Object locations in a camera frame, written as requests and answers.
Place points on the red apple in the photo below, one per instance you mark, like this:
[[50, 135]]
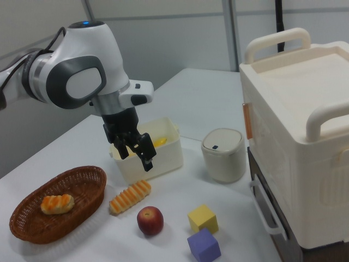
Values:
[[150, 221]]

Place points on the black pole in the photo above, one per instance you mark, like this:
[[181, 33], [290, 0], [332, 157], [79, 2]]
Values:
[[279, 21]]

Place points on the yellow foam cube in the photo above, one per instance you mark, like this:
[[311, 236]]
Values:
[[203, 218]]

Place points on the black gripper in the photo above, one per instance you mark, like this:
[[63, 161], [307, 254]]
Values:
[[121, 122]]

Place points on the grey partition post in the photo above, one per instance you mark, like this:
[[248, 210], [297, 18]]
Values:
[[231, 35]]

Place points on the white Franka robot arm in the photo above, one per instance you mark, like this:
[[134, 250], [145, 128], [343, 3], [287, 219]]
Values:
[[81, 54]]

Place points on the orange cooler latch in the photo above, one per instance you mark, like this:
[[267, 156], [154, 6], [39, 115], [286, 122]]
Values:
[[247, 122]]

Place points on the white rectangular plastic container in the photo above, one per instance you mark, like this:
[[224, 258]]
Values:
[[163, 161]]

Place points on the small orange glazed bread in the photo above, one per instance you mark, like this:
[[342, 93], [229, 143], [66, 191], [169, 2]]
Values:
[[57, 204]]

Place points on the yellow banana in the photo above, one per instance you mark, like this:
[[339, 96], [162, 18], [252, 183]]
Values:
[[161, 141]]

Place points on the small white lidded bin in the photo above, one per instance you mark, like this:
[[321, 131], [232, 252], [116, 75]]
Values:
[[223, 161]]

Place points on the purple foam cube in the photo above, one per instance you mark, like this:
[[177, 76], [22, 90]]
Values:
[[204, 244]]

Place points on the dark cabinet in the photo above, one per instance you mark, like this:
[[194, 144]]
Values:
[[286, 245]]

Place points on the brown wicker basket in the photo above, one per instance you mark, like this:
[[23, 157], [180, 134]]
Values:
[[32, 223]]

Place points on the large cream cooler box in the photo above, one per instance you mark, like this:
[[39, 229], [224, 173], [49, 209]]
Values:
[[294, 122]]

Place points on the long striped orange bread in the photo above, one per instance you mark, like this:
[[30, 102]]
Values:
[[129, 197]]

